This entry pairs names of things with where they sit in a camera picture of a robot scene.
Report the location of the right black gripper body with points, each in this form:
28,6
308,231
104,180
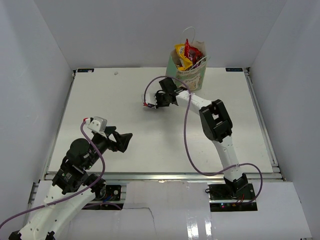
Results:
162,100

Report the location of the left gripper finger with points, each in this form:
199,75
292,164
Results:
122,141
109,130

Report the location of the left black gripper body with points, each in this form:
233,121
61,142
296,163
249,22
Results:
102,143

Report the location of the green paper gift bag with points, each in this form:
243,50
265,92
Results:
193,76

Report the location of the yellow candy pack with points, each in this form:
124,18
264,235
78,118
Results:
183,56

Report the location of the red snack bag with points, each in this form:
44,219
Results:
192,53

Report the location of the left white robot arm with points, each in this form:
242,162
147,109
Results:
72,187

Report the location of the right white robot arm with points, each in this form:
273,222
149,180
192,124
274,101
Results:
216,125

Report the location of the blue label left corner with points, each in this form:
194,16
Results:
85,70

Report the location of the blue label corner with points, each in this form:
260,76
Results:
234,69
85,70

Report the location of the blue label right corner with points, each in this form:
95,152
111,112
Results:
234,69

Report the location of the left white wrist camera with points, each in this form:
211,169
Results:
96,124

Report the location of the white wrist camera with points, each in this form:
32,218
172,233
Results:
96,124
149,98

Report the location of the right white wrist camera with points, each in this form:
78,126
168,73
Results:
149,98

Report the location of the aluminium table frame rail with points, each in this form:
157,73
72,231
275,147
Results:
178,177

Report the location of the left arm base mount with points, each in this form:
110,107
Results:
109,193

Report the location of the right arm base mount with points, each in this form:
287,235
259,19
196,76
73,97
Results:
222,200

